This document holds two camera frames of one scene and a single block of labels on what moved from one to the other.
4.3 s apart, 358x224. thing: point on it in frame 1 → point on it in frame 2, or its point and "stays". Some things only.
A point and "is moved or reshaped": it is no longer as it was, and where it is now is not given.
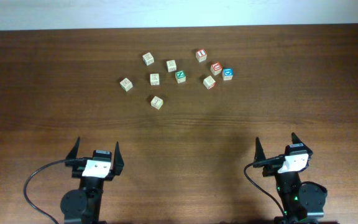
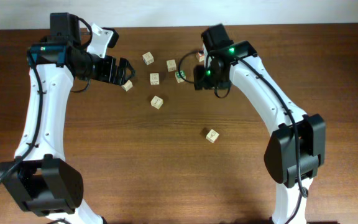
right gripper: (269, 170) → (199, 78)
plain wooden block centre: (171, 65) stays
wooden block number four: (156, 102) stays
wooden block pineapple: (126, 84) stays
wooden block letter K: (148, 59) stays
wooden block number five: (155, 79) stays
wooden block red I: (201, 55) stays
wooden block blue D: (227, 73) is moved or reshaped
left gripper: (115, 168) → (119, 78)
